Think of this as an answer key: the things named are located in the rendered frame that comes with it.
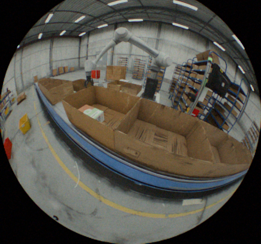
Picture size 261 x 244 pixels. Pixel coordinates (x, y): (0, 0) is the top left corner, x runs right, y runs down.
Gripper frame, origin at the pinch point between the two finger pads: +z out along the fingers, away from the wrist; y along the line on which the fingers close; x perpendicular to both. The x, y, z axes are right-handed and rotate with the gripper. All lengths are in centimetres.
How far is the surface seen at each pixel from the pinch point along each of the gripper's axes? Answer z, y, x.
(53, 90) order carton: -17, -53, -6
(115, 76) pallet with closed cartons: 48, 348, 181
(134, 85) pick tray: 5, 79, -43
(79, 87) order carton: -2.0, -6.9, 16.3
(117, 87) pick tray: 4.4, 40.7, -24.8
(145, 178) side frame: -6, -64, -101
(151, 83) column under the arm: -14, 47, -80
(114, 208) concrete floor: 85, -103, -103
